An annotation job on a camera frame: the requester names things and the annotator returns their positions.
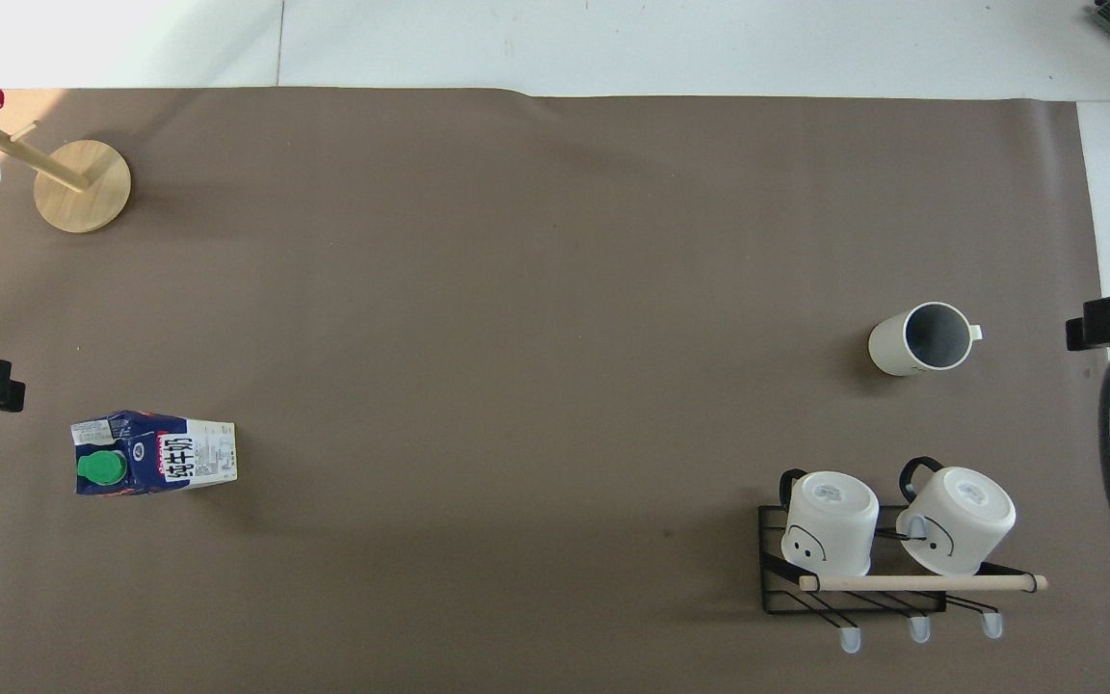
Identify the blue milk carton green cap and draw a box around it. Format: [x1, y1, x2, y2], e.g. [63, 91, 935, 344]
[70, 411, 238, 497]

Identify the white mug smiley face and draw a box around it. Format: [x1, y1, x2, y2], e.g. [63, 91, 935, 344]
[895, 456, 1018, 577]
[779, 467, 880, 578]

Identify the white mug grey inside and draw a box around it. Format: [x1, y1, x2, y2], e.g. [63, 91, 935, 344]
[867, 302, 984, 378]

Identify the wooden mug tree stand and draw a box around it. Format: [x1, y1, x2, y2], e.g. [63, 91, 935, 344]
[0, 106, 132, 234]

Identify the black wire mug rack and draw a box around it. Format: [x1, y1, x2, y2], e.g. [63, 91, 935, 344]
[758, 503, 1049, 654]

